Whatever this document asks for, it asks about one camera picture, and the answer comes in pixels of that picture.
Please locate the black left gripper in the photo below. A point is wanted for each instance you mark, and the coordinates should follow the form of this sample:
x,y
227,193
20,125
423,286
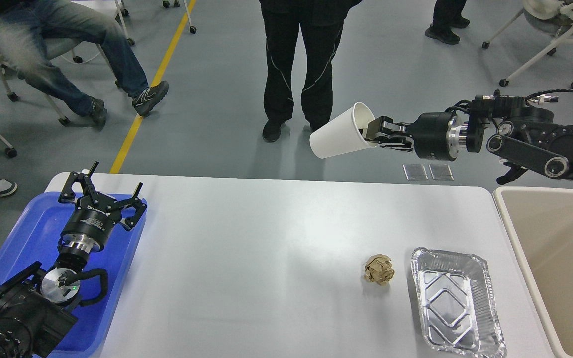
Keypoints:
x,y
91,219

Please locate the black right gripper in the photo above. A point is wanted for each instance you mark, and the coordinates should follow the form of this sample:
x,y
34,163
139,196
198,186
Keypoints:
x,y
435,135

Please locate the white paper cup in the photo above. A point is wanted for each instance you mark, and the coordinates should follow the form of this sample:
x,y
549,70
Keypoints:
x,y
342,134

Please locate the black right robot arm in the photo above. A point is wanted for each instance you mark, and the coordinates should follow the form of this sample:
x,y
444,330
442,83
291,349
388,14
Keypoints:
x,y
514,128

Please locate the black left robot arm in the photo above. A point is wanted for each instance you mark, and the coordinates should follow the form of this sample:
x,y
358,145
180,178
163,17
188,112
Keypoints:
x,y
62,268

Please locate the floor outlet plate left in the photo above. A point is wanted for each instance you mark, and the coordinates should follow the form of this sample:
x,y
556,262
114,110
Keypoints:
x,y
415,172

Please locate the floor outlet plate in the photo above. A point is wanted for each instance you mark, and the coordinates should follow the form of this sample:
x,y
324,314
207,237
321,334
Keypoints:
x,y
441,172
415,172

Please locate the floor outlet plate right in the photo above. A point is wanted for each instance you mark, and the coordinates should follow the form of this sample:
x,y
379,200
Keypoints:
x,y
441,172

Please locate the blue plastic tray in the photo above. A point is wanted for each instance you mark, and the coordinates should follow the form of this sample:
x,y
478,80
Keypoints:
x,y
35,238

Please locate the person at top right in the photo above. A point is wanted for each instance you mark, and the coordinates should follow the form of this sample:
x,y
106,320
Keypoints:
x,y
447,14

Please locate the crumpled brown paper ball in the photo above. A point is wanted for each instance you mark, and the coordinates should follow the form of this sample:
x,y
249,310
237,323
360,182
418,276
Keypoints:
x,y
379,269

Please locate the aluminium foil tray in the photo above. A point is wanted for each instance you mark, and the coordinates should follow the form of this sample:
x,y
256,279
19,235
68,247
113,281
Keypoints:
x,y
456,304

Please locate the beige plastic bin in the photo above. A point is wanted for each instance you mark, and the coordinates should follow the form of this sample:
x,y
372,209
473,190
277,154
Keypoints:
x,y
539,223

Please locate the white rolling chair right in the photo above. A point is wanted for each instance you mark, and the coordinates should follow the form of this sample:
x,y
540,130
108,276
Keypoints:
x,y
552,17

